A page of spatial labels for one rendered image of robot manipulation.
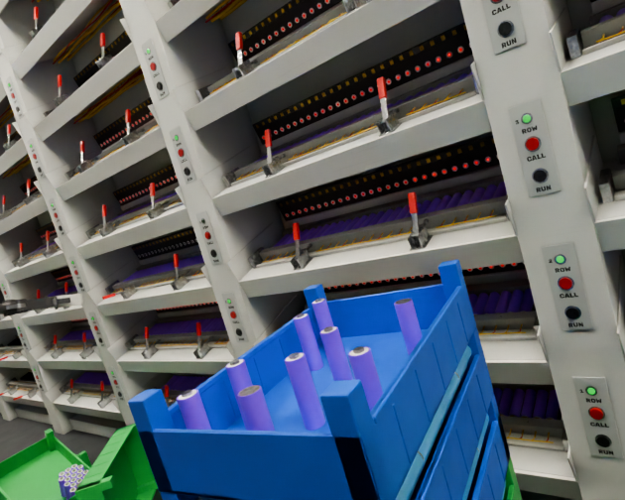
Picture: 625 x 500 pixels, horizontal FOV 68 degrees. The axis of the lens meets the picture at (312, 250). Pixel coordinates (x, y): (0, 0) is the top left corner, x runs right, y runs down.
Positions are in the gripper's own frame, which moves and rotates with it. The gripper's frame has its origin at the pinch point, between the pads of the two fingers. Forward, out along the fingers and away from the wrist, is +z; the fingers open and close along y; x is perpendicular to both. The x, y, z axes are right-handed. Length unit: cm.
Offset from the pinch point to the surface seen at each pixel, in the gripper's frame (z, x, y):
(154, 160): 26.7, 39.8, 8.1
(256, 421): -30, -14, 106
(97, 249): 12.9, 14.6, -6.2
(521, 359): 21, -21, 109
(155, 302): 16.9, -3.7, 15.4
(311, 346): -14, -12, 97
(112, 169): 8.7, 33.0, 16.2
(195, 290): 16.1, -2.3, 35.9
